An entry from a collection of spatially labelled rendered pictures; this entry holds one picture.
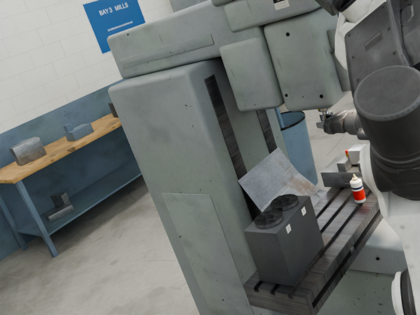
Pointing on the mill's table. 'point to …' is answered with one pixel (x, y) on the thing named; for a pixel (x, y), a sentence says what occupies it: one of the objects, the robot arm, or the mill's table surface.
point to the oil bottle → (357, 189)
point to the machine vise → (340, 173)
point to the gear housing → (264, 12)
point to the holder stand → (284, 239)
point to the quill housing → (305, 60)
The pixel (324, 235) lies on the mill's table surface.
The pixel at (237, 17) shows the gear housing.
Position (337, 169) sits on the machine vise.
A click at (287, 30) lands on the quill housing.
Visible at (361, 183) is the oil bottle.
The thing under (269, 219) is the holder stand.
